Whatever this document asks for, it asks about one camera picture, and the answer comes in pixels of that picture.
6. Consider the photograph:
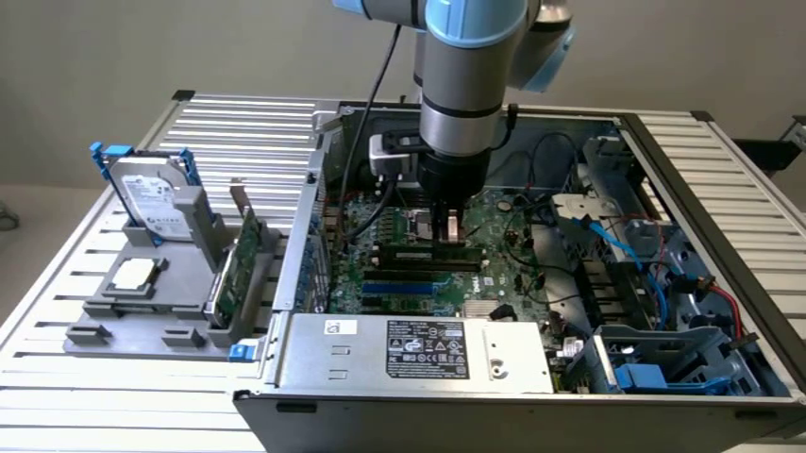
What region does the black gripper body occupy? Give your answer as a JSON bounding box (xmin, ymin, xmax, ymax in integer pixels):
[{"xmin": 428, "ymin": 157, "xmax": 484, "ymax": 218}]
[{"xmin": 414, "ymin": 149, "xmax": 490, "ymax": 212}]

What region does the green RAM stick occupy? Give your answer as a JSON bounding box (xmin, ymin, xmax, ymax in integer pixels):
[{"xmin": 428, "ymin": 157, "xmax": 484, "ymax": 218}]
[{"xmin": 376, "ymin": 244, "xmax": 486, "ymax": 265}]

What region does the black RAM slot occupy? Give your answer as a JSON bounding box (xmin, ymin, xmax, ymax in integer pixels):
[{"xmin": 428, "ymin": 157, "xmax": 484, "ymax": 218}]
[{"xmin": 375, "ymin": 259, "xmax": 483, "ymax": 274}]

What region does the CPU socket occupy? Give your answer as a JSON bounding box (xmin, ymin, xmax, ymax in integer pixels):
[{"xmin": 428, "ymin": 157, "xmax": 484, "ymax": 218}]
[{"xmin": 400, "ymin": 207, "xmax": 443, "ymax": 243}]

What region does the green motherboard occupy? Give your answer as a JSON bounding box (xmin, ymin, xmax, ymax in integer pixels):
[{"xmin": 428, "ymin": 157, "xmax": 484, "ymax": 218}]
[{"xmin": 319, "ymin": 187, "xmax": 559, "ymax": 318}]

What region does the black expansion slot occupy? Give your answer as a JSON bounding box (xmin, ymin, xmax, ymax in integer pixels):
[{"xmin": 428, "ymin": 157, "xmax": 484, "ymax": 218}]
[{"xmin": 363, "ymin": 268, "xmax": 482, "ymax": 284}]

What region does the blue expansion slot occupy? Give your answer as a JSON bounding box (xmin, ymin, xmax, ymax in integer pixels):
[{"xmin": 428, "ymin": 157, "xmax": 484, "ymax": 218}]
[{"xmin": 362, "ymin": 280, "xmax": 436, "ymax": 295}]

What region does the grey drive cage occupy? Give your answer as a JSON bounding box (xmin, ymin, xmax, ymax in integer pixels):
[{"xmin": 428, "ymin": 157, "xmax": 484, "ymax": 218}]
[{"xmin": 548, "ymin": 135, "xmax": 694, "ymax": 268}]

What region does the silver power supply unit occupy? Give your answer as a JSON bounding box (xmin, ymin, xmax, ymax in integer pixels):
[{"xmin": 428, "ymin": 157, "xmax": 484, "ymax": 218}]
[{"xmin": 272, "ymin": 312, "xmax": 556, "ymax": 396}]

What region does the green graphics card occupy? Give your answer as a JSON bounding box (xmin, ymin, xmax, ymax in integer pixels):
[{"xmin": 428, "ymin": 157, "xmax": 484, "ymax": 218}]
[{"xmin": 202, "ymin": 176, "xmax": 263, "ymax": 330}]

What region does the open black PC case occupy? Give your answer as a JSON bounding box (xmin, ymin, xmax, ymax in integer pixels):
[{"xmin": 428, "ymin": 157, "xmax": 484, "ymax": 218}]
[{"xmin": 232, "ymin": 101, "xmax": 806, "ymax": 453}]

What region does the blue plastic disk clip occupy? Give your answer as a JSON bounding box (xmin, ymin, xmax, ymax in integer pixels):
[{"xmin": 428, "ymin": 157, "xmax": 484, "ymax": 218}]
[{"xmin": 613, "ymin": 361, "xmax": 667, "ymax": 392}]

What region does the grey parts rack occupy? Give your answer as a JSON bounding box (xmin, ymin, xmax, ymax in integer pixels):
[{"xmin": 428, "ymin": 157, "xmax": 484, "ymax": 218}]
[{"xmin": 60, "ymin": 186, "xmax": 286, "ymax": 363}]

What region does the grey disk bay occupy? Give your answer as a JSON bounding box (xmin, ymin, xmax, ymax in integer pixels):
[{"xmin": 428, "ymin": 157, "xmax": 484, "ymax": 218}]
[{"xmin": 590, "ymin": 324, "xmax": 777, "ymax": 396}]

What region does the silver hard disk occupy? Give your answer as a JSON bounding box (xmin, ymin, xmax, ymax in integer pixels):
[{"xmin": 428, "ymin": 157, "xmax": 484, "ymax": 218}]
[{"xmin": 101, "ymin": 157, "xmax": 194, "ymax": 243}]

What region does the silver CPU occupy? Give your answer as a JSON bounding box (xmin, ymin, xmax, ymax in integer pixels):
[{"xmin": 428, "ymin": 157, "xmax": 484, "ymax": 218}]
[{"xmin": 108, "ymin": 258, "xmax": 168, "ymax": 292}]

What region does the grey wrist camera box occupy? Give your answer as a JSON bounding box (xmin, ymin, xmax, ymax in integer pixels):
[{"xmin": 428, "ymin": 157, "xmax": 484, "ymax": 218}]
[{"xmin": 368, "ymin": 131, "xmax": 424, "ymax": 179}]

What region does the black looped wire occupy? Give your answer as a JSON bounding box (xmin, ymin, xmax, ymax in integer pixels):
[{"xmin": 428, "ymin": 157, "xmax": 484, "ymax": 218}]
[{"xmin": 526, "ymin": 132, "xmax": 575, "ymax": 191}]

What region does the black camera cable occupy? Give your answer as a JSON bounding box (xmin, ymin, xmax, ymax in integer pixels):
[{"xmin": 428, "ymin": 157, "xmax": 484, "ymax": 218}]
[{"xmin": 343, "ymin": 23, "xmax": 404, "ymax": 244}]

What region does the blue data wire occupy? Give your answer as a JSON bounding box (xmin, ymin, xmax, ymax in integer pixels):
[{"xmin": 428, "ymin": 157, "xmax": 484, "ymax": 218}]
[{"xmin": 579, "ymin": 212, "xmax": 646, "ymax": 273}]

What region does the red data wire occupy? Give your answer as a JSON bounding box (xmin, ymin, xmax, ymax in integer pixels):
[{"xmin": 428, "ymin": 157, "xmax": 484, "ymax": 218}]
[{"xmin": 709, "ymin": 281, "xmax": 758, "ymax": 344}]

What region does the black metal bracket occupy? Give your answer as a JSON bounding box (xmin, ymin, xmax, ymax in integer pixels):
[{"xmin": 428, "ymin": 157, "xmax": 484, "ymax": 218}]
[{"xmin": 727, "ymin": 114, "xmax": 806, "ymax": 176}]

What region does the blue disk bracket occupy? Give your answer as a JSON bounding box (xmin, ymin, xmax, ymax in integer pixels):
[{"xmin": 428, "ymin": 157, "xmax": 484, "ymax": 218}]
[{"xmin": 88, "ymin": 140, "xmax": 204, "ymax": 247}]

